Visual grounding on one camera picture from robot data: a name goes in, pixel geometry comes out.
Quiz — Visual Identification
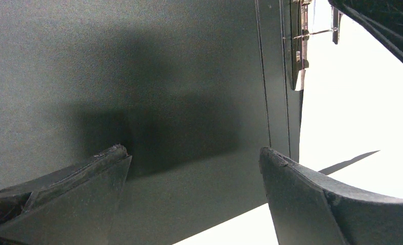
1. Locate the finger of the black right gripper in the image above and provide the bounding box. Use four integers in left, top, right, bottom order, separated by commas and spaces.
329, 0, 403, 63

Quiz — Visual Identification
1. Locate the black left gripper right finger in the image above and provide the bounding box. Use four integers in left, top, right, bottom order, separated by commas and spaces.
259, 147, 403, 244

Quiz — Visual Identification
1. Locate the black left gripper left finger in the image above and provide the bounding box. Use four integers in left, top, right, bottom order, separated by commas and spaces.
0, 144, 132, 244

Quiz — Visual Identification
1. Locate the white folder with black inside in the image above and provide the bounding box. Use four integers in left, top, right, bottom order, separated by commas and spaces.
0, 1, 302, 244

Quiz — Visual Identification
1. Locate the metal folder clip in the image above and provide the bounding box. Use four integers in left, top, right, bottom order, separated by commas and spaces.
282, 0, 342, 91

